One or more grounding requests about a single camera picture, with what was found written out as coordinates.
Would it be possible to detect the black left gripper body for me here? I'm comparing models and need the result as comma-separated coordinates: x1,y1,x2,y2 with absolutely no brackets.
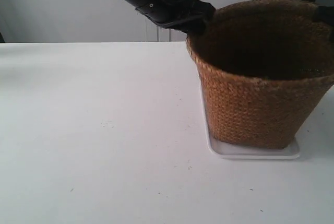
136,0,216,34

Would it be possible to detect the brown woven straw basket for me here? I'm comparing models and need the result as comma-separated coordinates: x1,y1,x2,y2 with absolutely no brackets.
186,0,333,149

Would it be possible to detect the white cabinet with doors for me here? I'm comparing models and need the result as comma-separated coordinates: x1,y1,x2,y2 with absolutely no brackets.
0,0,295,44

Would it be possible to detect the white rectangular plastic tray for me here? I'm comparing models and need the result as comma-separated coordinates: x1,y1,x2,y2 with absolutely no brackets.
199,83,301,160

